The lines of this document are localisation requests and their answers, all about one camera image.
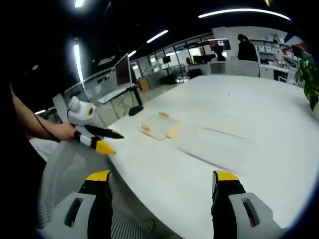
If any grey mesh office chair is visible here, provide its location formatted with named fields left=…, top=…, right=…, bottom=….
left=36, top=139, right=157, bottom=239

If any white chair back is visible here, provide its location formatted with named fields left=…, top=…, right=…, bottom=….
left=52, top=94, right=68, bottom=124

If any green potted plant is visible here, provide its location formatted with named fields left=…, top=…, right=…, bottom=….
left=295, top=55, right=319, bottom=112

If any clear box with yellow plastic buckle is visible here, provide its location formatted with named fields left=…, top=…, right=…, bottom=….
left=138, top=112, right=182, bottom=141

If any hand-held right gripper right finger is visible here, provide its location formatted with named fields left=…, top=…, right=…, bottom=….
left=211, top=170, right=284, bottom=239

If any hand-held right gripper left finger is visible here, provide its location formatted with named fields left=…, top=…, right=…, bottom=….
left=39, top=170, right=114, bottom=239

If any thin black cable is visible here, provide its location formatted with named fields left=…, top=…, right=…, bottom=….
left=34, top=115, right=62, bottom=143

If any wooden cabinet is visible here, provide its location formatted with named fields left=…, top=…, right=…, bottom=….
left=137, top=77, right=152, bottom=91

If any person's left hand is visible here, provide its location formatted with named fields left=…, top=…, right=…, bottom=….
left=50, top=122, right=76, bottom=141

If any wall screen with red picture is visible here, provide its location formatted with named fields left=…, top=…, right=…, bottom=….
left=208, top=39, right=231, bottom=51

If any white office desk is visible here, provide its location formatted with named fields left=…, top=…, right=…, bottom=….
left=98, top=84, right=138, bottom=105

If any shelf with white boxes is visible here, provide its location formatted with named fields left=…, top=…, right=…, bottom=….
left=258, top=34, right=301, bottom=69

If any large desktop monitor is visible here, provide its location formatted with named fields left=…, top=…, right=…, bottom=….
left=114, top=53, right=133, bottom=88

